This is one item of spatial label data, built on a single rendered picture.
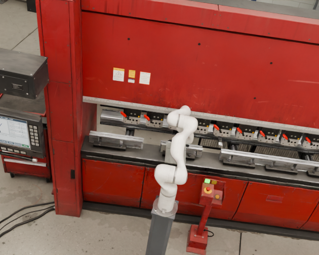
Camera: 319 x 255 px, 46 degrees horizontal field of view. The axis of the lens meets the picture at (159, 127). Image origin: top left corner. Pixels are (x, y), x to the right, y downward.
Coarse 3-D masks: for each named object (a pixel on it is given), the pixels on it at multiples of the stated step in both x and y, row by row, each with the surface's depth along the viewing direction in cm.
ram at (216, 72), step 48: (96, 48) 284; (144, 48) 281; (192, 48) 278; (240, 48) 275; (288, 48) 272; (96, 96) 312; (144, 96) 309; (192, 96) 305; (240, 96) 302; (288, 96) 299
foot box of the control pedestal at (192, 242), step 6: (192, 228) 379; (204, 228) 381; (192, 234) 374; (204, 234) 375; (192, 240) 368; (198, 240) 369; (204, 240) 370; (186, 246) 375; (192, 246) 374; (198, 246) 372; (204, 246) 371; (192, 252) 371; (198, 252) 371; (204, 252) 372
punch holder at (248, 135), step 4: (240, 124) 320; (244, 124) 320; (240, 128) 323; (244, 128) 322; (248, 128) 322; (252, 128) 322; (236, 132) 327; (244, 132) 325; (248, 132) 325; (252, 132) 325; (236, 136) 328; (240, 136) 328; (244, 136) 328; (248, 136) 327; (252, 136) 327
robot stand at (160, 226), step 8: (176, 200) 291; (152, 208) 283; (152, 216) 286; (160, 216) 279; (152, 224) 291; (160, 224) 287; (168, 224) 285; (152, 232) 295; (160, 232) 293; (168, 232) 293; (152, 240) 302; (160, 240) 300; (168, 240) 311; (152, 248) 309; (160, 248) 307
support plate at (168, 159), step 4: (168, 144) 340; (168, 148) 336; (184, 148) 338; (168, 152) 332; (184, 152) 334; (168, 156) 328; (184, 156) 330; (168, 160) 324; (172, 160) 324; (184, 160) 326
